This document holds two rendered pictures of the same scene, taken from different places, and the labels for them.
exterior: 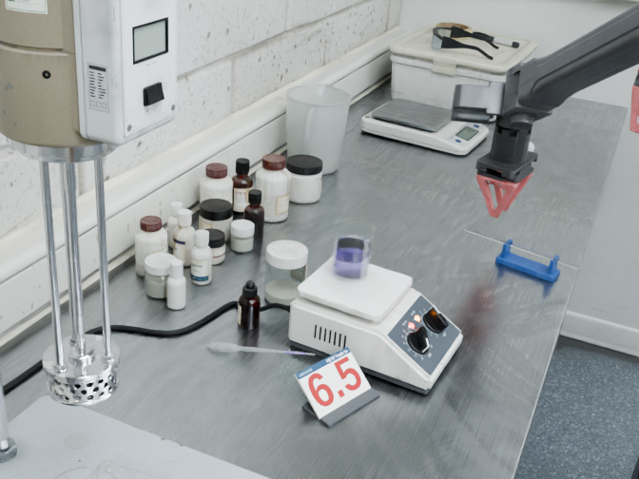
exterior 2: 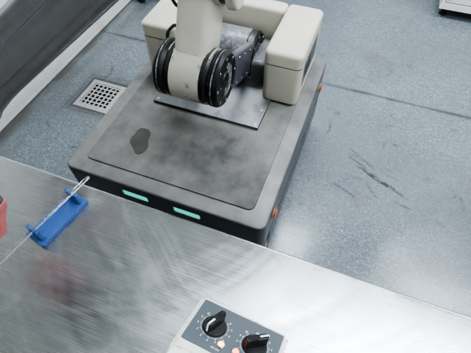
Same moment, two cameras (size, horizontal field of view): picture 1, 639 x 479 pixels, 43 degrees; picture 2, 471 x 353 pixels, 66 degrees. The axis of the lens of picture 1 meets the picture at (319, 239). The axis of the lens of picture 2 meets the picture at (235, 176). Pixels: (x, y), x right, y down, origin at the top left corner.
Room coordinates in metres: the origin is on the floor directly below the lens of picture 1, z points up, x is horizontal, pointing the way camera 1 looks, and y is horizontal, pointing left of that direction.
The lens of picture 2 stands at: (0.87, -0.05, 1.30)
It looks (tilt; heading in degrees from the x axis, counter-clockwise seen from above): 55 degrees down; 270
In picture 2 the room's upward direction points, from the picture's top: 1 degrees counter-clockwise
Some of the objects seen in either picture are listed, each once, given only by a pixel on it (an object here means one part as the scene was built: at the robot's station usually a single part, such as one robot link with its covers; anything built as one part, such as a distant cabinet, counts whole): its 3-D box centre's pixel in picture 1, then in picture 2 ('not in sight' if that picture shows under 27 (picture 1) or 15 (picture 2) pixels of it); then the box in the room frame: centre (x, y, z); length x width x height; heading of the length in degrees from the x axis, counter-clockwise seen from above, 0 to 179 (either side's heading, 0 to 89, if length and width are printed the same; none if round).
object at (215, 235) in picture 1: (211, 246); not in sight; (1.10, 0.17, 0.77); 0.04 x 0.04 x 0.04
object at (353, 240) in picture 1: (351, 250); not in sight; (0.94, -0.04, 0.87); 0.06 x 0.05 x 0.08; 144
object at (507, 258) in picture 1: (529, 258); (56, 215); (1.16, -0.34, 0.77); 0.10 x 0.03 x 0.04; 58
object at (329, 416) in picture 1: (338, 385); not in sight; (0.78, -0.04, 0.77); 0.09 x 0.06 x 0.04; 137
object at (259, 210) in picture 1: (254, 215); not in sight; (1.19, 0.11, 0.79); 0.03 x 0.03 x 0.08
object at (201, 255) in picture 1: (201, 257); not in sight; (1.03, 0.17, 0.79); 0.03 x 0.03 x 0.08
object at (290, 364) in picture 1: (300, 366); not in sight; (0.83, 0.01, 0.76); 0.06 x 0.06 x 0.02
